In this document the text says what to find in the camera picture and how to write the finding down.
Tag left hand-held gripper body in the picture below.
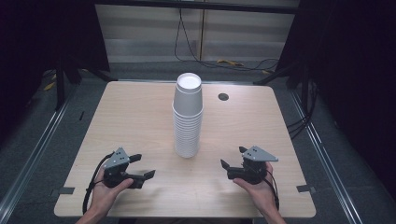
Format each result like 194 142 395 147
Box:
102 147 146 189

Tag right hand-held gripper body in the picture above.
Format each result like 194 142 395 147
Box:
227 145 279 186

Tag stack of white paper cups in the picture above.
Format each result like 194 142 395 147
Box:
172 72 205 160

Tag person's right hand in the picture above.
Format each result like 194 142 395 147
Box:
232 161 280 217

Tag person's left hand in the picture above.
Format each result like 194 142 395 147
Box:
89 167 134 217

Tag black metal stand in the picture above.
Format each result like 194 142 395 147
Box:
53 54 119 112
252 60 313 105

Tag dark curtain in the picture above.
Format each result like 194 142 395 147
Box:
0 0 111 147
275 0 396 200

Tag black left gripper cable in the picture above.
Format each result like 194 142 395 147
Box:
81 151 116 216

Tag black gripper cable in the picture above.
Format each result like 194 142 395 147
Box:
263 169 280 211
81 151 116 216

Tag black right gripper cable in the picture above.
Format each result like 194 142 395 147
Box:
263 169 280 211

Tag black floor cables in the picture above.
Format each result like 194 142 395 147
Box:
285 78 319 140

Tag metal floor rail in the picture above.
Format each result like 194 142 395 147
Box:
289 89 359 224
0 91 73 217

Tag black hanging wall cable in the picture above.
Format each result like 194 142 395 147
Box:
173 7 280 73

